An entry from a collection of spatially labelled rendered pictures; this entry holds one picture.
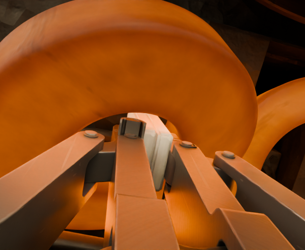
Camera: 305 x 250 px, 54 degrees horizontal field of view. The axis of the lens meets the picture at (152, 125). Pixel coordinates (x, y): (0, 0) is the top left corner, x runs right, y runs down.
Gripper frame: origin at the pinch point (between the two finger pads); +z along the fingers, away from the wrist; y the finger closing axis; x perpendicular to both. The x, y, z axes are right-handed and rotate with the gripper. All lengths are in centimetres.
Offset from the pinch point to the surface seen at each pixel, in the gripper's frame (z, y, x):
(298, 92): 3.7, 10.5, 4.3
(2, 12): 10.4, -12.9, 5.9
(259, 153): 2.4, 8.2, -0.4
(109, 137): 7.1, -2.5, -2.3
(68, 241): -1.4, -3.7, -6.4
